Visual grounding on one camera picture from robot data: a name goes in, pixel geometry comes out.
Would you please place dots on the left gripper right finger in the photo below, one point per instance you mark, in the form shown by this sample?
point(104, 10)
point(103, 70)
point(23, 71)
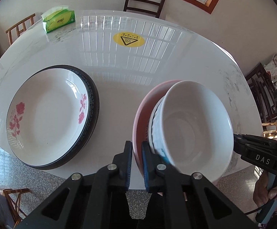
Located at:
point(167, 206)

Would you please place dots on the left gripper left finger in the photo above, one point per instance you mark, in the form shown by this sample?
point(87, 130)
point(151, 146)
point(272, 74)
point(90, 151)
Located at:
point(107, 205)

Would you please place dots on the white rabbit bowl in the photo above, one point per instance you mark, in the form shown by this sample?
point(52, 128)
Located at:
point(155, 133)

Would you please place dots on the white dog bowl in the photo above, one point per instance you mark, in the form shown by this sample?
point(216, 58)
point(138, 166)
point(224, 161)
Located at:
point(198, 131)

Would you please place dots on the pink bowl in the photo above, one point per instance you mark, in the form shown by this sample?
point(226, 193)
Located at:
point(142, 117)

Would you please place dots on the white plate pink flowers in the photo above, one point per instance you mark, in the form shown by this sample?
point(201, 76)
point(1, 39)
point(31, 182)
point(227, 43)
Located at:
point(47, 116)

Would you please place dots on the right hand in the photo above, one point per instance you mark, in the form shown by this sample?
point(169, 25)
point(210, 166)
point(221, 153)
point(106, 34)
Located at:
point(261, 195)

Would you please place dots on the dark carved wooden furniture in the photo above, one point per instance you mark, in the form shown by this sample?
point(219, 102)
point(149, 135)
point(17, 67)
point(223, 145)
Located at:
point(262, 88)

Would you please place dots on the newspaper pile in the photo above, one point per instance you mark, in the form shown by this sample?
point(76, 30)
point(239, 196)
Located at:
point(271, 68)

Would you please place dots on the bamboo stool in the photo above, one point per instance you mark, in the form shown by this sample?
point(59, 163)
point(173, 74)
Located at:
point(13, 198)

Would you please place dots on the blue patterned dark plate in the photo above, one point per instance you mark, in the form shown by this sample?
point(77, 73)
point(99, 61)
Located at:
point(91, 114)

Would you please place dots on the yellow hot warning sticker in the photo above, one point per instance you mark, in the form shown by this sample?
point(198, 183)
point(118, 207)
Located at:
point(128, 39)

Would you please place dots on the dark wooden chair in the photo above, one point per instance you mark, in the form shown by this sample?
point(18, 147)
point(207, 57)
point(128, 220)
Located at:
point(145, 7)

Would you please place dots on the green tissue pack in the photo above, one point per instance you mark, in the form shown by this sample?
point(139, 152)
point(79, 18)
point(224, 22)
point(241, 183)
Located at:
point(57, 17)

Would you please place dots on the light wooden chair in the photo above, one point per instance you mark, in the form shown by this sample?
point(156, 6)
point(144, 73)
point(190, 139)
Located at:
point(19, 28)

